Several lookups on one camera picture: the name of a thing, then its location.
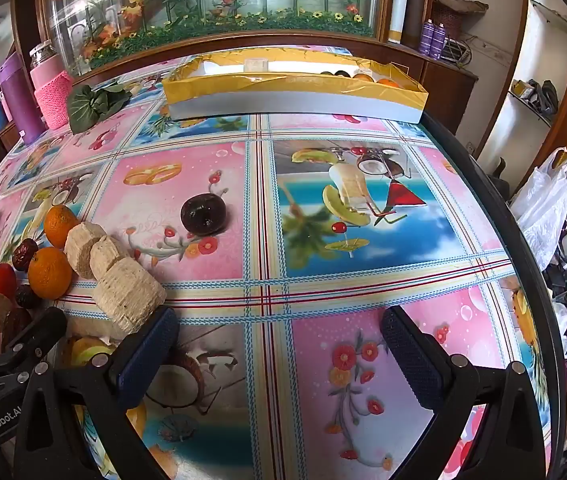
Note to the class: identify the white plastic bag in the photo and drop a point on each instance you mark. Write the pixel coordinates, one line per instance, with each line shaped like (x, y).
(546, 205)

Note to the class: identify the large beige sugarcane piece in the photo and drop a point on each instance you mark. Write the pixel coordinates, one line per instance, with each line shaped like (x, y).
(128, 300)

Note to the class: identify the white and gold roll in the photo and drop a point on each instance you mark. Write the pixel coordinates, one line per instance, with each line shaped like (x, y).
(403, 0)

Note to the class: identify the brown woven basket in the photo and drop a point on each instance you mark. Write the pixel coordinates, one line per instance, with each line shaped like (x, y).
(456, 12)

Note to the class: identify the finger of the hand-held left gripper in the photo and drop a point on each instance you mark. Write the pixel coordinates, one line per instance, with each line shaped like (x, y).
(38, 332)

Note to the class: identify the dark purple plum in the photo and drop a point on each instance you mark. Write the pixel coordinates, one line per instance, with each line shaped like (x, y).
(205, 215)

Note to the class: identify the orange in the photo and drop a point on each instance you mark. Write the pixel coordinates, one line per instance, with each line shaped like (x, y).
(363, 78)
(60, 225)
(389, 82)
(49, 272)

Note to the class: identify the white foam block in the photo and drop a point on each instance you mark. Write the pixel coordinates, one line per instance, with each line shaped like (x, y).
(256, 64)

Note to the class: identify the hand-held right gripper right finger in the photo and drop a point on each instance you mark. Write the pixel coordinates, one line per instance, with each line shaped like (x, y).
(413, 365)

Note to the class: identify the yellow taped white box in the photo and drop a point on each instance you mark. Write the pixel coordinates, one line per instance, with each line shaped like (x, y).
(293, 97)

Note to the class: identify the purple spray can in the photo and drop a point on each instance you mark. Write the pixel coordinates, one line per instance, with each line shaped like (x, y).
(426, 35)
(439, 40)

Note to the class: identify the glass case with artificial flowers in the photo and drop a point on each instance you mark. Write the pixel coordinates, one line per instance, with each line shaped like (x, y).
(213, 0)

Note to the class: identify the red date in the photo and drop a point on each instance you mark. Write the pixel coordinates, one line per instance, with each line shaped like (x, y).
(24, 254)
(25, 296)
(15, 322)

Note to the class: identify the green artificial leaf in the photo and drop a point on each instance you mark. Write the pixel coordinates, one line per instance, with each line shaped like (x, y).
(95, 105)

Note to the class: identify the pink knit covered bottle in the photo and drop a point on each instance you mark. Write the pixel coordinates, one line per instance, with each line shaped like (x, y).
(53, 90)

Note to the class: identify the fruit printed tablecloth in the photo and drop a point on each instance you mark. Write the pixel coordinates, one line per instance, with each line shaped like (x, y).
(163, 185)

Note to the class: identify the purple thermos flask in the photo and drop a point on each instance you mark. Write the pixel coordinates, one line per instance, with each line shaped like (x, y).
(18, 95)

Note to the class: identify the red cherry tomato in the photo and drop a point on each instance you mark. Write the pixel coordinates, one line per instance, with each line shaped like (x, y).
(2, 280)

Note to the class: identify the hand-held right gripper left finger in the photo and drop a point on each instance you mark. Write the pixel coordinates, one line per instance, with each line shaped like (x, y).
(148, 355)

